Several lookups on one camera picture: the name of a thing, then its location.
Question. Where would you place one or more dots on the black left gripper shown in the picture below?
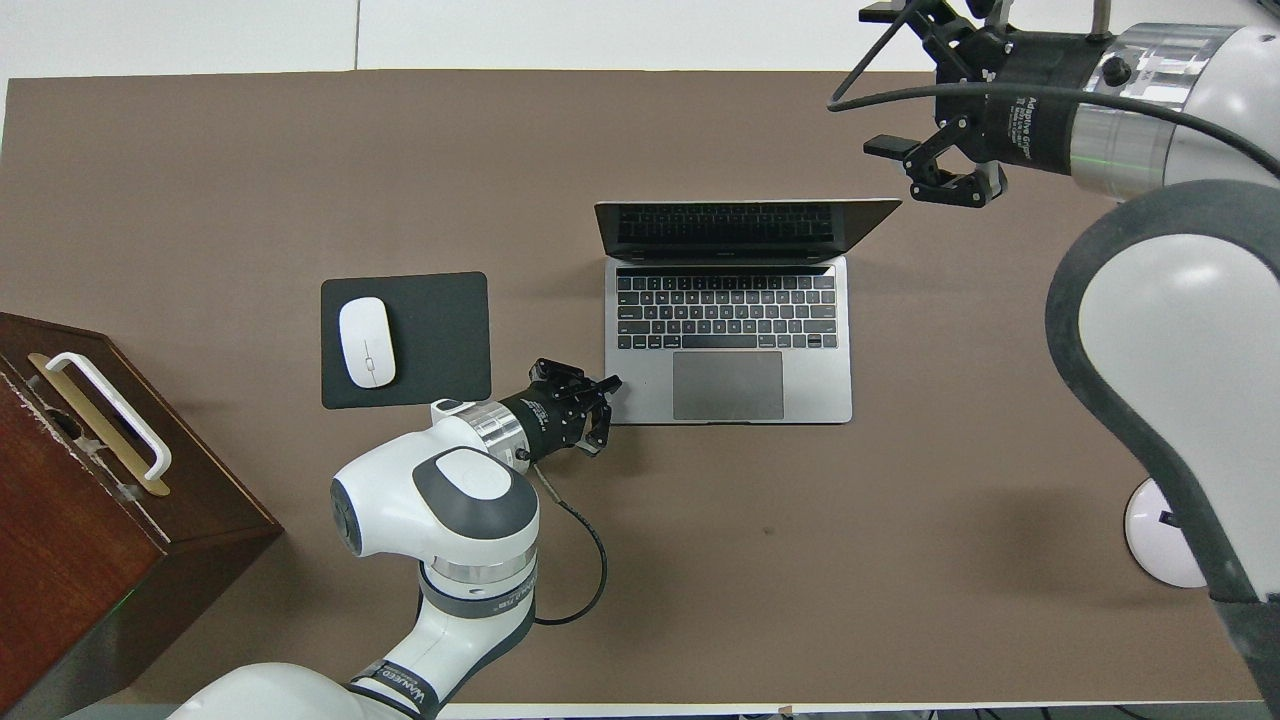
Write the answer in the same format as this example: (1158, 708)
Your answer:
(545, 425)

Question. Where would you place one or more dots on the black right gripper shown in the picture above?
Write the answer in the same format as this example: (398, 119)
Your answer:
(1040, 60)

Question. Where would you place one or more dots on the silver grey laptop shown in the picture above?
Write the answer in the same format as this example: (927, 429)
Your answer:
(730, 380)

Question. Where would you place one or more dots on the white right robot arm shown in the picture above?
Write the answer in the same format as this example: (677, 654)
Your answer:
(1170, 330)

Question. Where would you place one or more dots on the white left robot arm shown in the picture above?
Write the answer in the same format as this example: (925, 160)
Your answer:
(440, 510)

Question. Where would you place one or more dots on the black mouse pad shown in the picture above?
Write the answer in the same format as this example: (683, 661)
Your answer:
(440, 340)

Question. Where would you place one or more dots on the white computer mouse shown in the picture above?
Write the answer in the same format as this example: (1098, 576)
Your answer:
(367, 342)

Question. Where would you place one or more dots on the brown table mat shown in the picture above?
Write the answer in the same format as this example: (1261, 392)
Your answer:
(800, 550)

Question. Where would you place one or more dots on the white desk lamp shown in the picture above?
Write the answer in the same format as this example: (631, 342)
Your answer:
(1160, 540)

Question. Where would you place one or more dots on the dark brown wooden box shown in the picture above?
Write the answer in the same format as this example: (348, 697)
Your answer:
(80, 560)

